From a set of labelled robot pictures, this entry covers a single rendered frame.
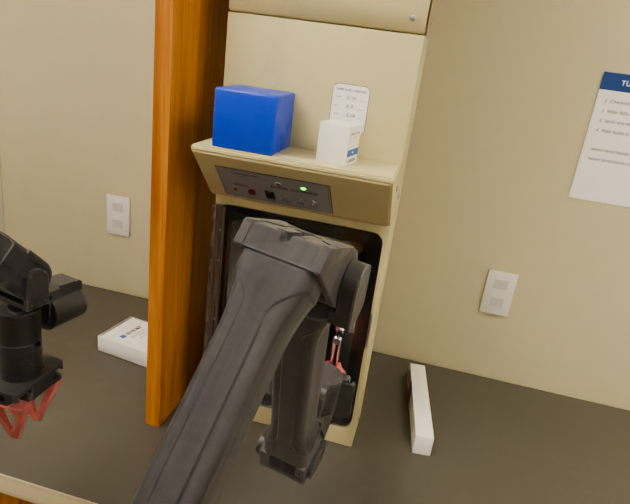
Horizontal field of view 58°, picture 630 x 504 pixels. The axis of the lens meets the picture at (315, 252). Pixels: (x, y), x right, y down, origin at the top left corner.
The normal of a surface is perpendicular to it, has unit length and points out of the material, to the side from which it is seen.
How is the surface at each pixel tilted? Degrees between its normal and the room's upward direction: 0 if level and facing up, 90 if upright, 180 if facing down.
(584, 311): 90
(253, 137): 90
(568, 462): 0
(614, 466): 0
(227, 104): 90
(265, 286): 52
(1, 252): 79
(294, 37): 90
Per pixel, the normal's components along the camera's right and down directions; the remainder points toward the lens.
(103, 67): -0.24, 0.31
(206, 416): -0.13, -0.33
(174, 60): 0.96, 0.19
